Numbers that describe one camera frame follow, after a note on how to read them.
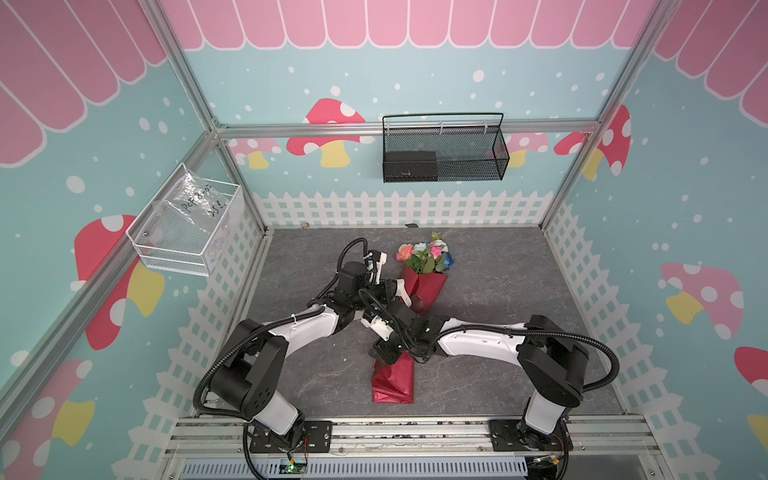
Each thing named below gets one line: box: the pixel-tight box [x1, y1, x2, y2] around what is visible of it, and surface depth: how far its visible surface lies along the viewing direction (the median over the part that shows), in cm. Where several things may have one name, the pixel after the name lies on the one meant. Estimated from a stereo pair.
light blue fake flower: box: [410, 232, 449, 275], surface depth 105 cm
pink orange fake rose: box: [396, 243, 414, 262], surface depth 111 cm
